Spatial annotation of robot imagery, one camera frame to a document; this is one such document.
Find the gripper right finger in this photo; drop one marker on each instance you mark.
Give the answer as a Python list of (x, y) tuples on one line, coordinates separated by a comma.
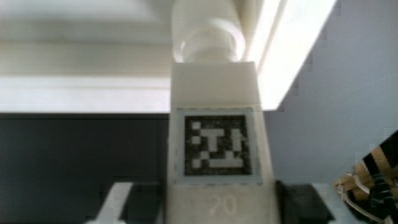
[(302, 205)]

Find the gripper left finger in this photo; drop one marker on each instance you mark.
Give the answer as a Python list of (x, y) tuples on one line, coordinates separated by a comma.
[(111, 211)]

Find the white leg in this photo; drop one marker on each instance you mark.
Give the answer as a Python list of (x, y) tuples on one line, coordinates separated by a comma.
[(221, 185)]

